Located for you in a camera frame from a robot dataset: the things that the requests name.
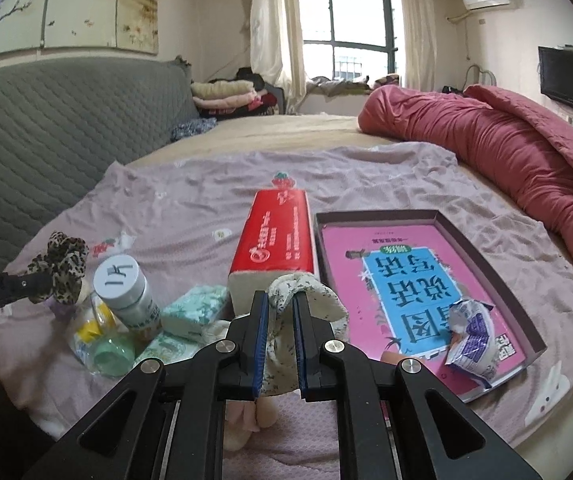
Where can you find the cream curtain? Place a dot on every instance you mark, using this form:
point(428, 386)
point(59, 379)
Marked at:
point(269, 35)
point(409, 25)

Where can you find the dark framed window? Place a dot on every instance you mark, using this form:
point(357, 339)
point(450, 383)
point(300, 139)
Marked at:
point(351, 30)

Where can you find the red tissue pack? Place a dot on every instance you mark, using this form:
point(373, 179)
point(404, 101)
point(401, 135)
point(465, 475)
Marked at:
point(276, 235)

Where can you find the beige bed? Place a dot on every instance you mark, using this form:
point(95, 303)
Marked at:
point(291, 130)

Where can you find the stack of folded clothes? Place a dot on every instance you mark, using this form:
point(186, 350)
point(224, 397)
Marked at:
point(226, 95)

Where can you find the grey quilted headboard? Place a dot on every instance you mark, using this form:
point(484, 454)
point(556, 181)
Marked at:
point(41, 135)

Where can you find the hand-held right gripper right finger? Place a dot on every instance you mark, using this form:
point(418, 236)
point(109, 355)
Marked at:
point(300, 345)

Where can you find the floral wall poster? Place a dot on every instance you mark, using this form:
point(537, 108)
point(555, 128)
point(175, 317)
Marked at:
point(91, 5)

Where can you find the crumpled blue white wrapper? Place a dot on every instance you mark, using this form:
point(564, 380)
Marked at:
point(471, 340)

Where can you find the pink picture book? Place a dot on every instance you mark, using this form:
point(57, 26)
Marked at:
point(346, 270)

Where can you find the clothes on windowsill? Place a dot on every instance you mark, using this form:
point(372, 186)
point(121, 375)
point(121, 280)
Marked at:
point(336, 87)

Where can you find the purple box lid tray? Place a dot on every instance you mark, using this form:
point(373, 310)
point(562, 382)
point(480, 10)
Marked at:
point(491, 271)

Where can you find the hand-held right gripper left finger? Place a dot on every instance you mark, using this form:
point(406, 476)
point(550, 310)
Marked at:
point(261, 340)

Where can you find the lavender printed sheet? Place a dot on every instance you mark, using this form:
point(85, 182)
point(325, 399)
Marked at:
point(191, 200)

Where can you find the white floral cloth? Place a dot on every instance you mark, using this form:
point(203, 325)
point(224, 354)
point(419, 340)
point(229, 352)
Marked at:
point(279, 290)

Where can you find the dark patterned cloth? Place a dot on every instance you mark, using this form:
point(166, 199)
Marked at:
point(194, 130)

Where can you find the clear plastic bag of bottles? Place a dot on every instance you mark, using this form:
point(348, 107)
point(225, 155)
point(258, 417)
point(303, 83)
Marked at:
point(101, 345)

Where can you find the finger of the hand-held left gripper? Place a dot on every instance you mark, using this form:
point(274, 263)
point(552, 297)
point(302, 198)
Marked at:
point(24, 285)

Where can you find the green floral tissue pack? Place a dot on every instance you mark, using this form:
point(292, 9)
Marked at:
point(166, 347)
point(194, 307)

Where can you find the leopard print scrunchie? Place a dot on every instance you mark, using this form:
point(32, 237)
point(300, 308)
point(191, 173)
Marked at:
point(64, 265)

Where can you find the red quilt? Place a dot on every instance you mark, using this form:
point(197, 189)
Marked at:
point(491, 135)

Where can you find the black wall television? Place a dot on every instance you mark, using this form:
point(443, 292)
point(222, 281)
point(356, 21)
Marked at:
point(569, 80)

